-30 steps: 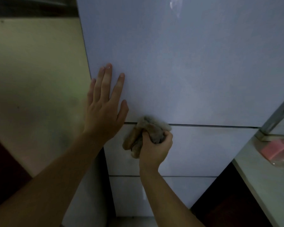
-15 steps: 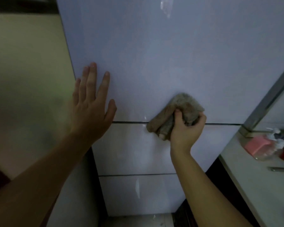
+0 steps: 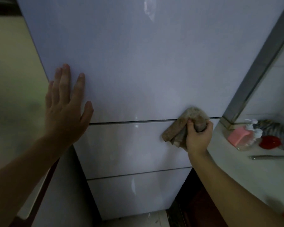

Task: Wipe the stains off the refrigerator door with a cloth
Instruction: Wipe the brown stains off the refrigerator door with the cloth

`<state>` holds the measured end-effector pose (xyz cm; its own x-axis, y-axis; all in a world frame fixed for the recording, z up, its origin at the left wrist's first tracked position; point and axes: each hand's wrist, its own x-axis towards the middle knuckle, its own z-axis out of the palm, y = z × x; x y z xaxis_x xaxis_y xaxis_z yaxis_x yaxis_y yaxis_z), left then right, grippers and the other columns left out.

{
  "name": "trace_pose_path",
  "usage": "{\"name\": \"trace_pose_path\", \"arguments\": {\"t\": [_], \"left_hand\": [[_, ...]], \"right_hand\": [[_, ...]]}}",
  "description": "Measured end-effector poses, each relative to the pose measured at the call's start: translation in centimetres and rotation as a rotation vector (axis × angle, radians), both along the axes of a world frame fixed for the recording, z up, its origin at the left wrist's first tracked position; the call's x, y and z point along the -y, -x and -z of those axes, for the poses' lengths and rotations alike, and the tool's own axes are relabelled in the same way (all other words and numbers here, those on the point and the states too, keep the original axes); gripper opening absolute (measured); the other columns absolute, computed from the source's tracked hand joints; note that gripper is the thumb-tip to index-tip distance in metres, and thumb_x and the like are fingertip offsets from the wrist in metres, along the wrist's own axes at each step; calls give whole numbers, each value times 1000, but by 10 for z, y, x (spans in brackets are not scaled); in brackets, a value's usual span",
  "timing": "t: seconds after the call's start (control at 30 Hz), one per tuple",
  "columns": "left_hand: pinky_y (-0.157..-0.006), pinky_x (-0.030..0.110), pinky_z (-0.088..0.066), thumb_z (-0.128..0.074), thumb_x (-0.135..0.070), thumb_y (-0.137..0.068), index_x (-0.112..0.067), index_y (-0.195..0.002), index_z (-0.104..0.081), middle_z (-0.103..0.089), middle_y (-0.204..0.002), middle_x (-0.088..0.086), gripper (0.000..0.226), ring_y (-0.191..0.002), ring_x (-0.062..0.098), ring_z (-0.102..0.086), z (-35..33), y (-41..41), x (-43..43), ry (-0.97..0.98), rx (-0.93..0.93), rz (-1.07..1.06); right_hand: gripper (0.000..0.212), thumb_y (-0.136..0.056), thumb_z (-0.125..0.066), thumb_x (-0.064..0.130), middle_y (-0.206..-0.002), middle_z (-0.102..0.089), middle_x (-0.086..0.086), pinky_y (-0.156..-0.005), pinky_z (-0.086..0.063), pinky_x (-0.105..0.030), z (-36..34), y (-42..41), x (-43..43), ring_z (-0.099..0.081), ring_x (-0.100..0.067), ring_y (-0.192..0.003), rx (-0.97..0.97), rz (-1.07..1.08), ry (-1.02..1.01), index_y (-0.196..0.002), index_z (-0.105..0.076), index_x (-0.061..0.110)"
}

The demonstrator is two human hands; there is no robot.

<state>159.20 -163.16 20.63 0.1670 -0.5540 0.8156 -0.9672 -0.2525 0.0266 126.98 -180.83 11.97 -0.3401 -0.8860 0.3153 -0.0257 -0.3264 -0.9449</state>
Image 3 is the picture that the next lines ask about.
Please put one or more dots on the red plastic dish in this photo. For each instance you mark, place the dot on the red plastic dish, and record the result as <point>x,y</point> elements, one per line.
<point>270,142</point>

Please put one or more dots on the dark wooden cabinet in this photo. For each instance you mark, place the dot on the dark wooden cabinet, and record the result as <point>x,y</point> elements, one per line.
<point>194,203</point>

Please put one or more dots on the person's left little finger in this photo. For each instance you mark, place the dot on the person's left little finger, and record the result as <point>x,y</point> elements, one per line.
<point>48,94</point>

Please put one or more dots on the metal utensil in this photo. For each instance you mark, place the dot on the metal utensil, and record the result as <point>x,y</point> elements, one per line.
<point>267,157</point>

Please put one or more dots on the white refrigerator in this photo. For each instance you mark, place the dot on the white refrigerator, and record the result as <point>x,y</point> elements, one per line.
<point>142,68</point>

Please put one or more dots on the person's left forearm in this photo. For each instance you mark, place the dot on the person's left forearm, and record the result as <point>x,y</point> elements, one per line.
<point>19,182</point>

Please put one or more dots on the person's right forearm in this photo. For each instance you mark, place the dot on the person's right forearm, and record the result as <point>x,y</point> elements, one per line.
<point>229,193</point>

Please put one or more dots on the metal window frame post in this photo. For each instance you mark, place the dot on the metal window frame post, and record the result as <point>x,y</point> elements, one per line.
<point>253,70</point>

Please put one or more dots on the grey striped cloth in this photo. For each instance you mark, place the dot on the grey striped cloth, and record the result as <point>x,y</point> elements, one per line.
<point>274,130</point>

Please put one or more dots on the brown cleaning cloth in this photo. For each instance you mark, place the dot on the brown cleaning cloth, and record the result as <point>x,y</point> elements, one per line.
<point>177,132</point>

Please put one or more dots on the clear pump bottle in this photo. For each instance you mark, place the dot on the clear pump bottle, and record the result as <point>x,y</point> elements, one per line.
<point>247,141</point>

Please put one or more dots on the pink pump soap bottle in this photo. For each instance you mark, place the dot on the pink pump soap bottle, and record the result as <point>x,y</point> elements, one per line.
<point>239,135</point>

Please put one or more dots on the person's right hand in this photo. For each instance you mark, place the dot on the person's right hand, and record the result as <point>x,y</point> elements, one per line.
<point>198,141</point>

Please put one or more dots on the person's left thumb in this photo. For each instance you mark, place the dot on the person's left thumb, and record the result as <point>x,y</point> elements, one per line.
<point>87,114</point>

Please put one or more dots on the person's right thumb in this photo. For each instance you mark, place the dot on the person's right thumb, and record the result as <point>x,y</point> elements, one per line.
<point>190,130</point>

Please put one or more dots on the person's left middle finger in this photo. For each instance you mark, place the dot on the person's left middle finger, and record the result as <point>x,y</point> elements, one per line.
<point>65,83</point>

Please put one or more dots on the person's left hand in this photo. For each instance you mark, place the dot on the person's left hand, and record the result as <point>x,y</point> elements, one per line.
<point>64,120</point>

